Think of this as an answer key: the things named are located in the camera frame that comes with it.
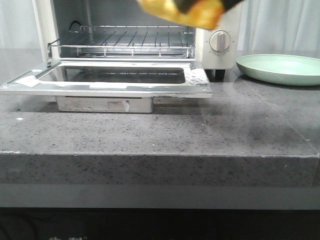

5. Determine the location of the green plate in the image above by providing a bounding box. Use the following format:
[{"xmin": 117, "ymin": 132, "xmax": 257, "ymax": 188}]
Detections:
[{"xmin": 236, "ymin": 54, "xmax": 320, "ymax": 87}]

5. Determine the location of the metal oven wire rack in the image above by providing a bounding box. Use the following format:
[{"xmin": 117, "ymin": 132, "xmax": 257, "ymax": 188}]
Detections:
[{"xmin": 48, "ymin": 25, "xmax": 196, "ymax": 60}]

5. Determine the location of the lower oven timer knob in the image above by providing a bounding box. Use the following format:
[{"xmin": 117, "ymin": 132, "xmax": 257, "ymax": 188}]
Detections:
[{"xmin": 209, "ymin": 30, "xmax": 231, "ymax": 53}]

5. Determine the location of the white Toshiba toaster oven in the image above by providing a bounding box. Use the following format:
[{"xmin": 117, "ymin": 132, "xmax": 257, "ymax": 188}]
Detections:
[{"xmin": 32, "ymin": 0, "xmax": 241, "ymax": 82}]

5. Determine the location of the oven glass door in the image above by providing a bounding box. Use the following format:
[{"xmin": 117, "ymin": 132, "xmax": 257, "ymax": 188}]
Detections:
[{"xmin": 0, "ymin": 59, "xmax": 213, "ymax": 113}]

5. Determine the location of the yellow striped bread roll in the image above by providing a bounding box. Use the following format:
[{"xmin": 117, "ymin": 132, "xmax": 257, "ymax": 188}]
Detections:
[{"xmin": 137, "ymin": 0, "xmax": 226, "ymax": 30}]

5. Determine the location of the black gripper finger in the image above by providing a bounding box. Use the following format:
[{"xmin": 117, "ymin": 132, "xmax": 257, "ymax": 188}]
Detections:
[{"xmin": 174, "ymin": 0, "xmax": 242, "ymax": 14}]

